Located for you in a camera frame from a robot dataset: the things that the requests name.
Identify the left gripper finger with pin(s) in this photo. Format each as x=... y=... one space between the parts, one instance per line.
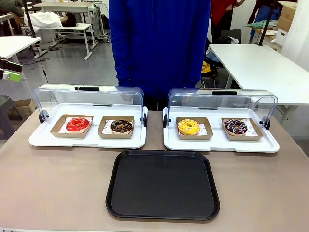
x=11 y=76
x=10 y=65

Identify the person in blue hoodie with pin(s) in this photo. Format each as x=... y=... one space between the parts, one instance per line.
x=159 y=43

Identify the white desk in background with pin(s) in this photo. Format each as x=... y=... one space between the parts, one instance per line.
x=62 y=6

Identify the stacked cardboard boxes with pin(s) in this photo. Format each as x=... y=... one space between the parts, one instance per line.
x=287 y=17

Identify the grey plastic stool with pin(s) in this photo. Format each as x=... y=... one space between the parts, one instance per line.
x=7 y=108

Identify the black camera stand pole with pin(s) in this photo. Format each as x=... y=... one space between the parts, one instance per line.
x=265 y=21
x=29 y=19

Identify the large white table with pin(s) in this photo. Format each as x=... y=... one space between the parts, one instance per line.
x=260 y=72

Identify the black metal chair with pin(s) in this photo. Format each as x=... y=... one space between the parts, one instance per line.
x=214 y=79

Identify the person's left forearm blue sleeve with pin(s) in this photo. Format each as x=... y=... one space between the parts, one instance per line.
x=194 y=70

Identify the person's right hand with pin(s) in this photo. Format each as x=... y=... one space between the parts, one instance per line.
x=127 y=97

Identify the chocolate donut with nuts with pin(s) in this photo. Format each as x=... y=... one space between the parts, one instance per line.
x=116 y=129

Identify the person lying in white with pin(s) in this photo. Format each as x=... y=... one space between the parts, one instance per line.
x=41 y=21

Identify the chocolate donut with colourful sprinkles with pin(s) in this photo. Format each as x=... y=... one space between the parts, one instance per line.
x=229 y=129

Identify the printed white paper liner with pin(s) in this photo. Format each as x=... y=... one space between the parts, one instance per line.
x=63 y=125
x=253 y=129
x=105 y=128
x=204 y=129

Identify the brown cardboard food tray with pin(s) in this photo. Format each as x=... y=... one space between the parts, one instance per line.
x=193 y=137
x=113 y=136
x=56 y=132
x=241 y=138

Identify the white table with clamp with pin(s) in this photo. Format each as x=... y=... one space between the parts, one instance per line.
x=14 y=46

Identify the yellow cloth item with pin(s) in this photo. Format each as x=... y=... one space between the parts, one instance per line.
x=206 y=67

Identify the white height-adjustable desk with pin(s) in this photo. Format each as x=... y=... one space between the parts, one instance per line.
x=72 y=27

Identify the white display case base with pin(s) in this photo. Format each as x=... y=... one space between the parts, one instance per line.
x=217 y=146
x=46 y=140

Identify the person's right forearm blue sleeve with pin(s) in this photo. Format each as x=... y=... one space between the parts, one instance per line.
x=122 y=70

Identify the yellow glazed donut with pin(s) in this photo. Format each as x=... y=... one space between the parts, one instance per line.
x=184 y=129

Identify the person in red top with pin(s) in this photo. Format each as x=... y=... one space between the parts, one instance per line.
x=222 y=14

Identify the person's left hand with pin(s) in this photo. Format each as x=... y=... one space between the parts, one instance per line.
x=185 y=99

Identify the teal green mat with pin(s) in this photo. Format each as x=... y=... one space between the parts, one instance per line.
x=260 y=24

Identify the red glazed donut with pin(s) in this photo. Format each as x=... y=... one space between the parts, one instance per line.
x=72 y=126

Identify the clear display case lid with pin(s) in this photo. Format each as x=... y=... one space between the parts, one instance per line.
x=108 y=96
x=251 y=99

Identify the small open cardboard box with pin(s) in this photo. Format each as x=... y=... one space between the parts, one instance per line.
x=26 y=106

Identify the black plastic serving tray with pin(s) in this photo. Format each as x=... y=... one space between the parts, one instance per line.
x=164 y=186

